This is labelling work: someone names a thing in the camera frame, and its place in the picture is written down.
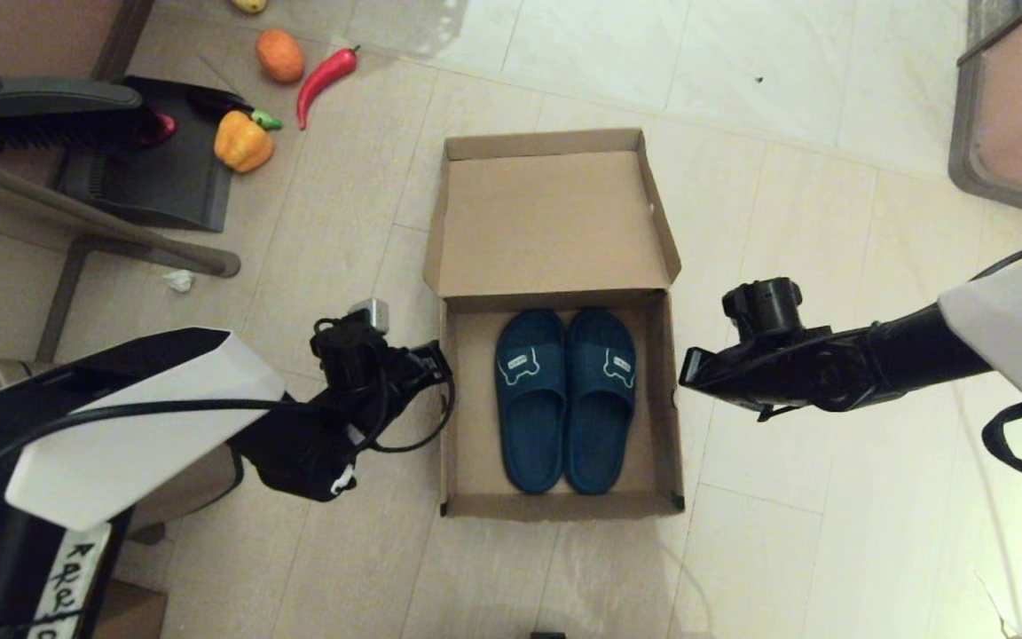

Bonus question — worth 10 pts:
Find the dark blue rubber slipper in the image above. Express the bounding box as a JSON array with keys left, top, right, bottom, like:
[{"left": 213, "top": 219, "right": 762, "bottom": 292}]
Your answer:
[
  {"left": 562, "top": 308, "right": 637, "bottom": 495},
  {"left": 494, "top": 309, "right": 567, "bottom": 494}
]

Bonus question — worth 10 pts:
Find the brown cardboard shoe box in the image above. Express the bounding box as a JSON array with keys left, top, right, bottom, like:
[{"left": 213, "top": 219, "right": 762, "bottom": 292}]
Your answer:
[{"left": 423, "top": 129, "right": 686, "bottom": 520}]

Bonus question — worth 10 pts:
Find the brown trash bin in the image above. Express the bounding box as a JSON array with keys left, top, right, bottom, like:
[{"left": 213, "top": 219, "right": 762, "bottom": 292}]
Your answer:
[{"left": 0, "top": 358, "right": 244, "bottom": 544}]

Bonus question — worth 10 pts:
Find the orange toy bell pepper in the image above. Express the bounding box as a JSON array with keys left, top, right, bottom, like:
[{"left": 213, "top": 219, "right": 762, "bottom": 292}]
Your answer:
[{"left": 214, "top": 111, "right": 276, "bottom": 175}]

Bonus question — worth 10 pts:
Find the dark toy eggplant green stem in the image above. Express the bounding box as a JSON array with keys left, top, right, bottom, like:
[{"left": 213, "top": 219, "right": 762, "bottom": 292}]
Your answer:
[{"left": 187, "top": 89, "right": 284, "bottom": 132}]

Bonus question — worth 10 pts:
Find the red toy chili pepper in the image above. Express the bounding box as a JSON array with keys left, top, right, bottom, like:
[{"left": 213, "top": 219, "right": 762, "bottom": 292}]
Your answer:
[{"left": 296, "top": 48, "right": 360, "bottom": 132}]

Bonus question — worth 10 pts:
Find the black plastic dustpan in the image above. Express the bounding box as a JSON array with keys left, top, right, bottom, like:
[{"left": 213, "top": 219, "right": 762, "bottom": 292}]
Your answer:
[{"left": 59, "top": 78, "right": 255, "bottom": 233}]

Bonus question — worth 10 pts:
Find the orange toy fruit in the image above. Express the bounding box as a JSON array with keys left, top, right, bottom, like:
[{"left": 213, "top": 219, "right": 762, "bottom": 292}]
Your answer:
[{"left": 255, "top": 30, "right": 306, "bottom": 86}]

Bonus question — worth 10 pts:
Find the plain brown cardboard carton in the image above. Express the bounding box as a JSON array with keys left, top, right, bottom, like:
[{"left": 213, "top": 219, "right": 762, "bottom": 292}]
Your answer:
[{"left": 94, "top": 581, "right": 168, "bottom": 639}]

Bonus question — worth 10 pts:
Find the white handwritten tape label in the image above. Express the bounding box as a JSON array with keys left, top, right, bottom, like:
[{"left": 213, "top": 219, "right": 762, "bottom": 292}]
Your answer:
[{"left": 32, "top": 524, "right": 113, "bottom": 639}]

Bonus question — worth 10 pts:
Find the black broom brush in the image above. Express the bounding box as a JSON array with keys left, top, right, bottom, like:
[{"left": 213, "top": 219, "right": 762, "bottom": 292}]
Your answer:
[{"left": 0, "top": 43, "right": 157, "bottom": 156}]

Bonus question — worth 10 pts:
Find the brown cabinet dark edge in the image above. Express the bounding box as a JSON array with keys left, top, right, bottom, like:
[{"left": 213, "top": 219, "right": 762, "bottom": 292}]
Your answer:
[{"left": 0, "top": 0, "right": 157, "bottom": 85}]

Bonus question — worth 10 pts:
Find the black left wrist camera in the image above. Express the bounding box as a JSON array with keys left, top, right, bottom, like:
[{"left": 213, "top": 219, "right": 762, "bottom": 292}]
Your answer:
[{"left": 310, "top": 299, "right": 392, "bottom": 391}]

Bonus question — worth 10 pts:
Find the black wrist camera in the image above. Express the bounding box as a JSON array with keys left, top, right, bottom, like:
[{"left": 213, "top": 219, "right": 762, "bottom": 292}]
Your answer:
[
  {"left": 722, "top": 277, "right": 803, "bottom": 343},
  {"left": 310, "top": 299, "right": 392, "bottom": 391}
]

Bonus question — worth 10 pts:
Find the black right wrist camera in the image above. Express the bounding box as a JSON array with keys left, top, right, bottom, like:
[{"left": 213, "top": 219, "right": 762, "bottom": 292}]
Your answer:
[{"left": 722, "top": 277, "right": 803, "bottom": 343}]

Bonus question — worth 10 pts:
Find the brown metal furniture frame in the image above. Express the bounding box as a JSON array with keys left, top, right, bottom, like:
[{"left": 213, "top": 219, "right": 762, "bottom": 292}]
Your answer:
[{"left": 0, "top": 138, "right": 242, "bottom": 360}]

